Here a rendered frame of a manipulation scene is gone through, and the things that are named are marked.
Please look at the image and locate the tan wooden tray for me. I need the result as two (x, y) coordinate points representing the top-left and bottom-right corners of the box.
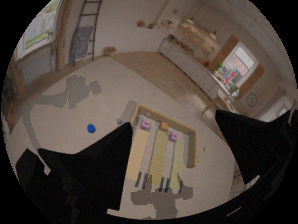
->
(129, 101), (200, 169)

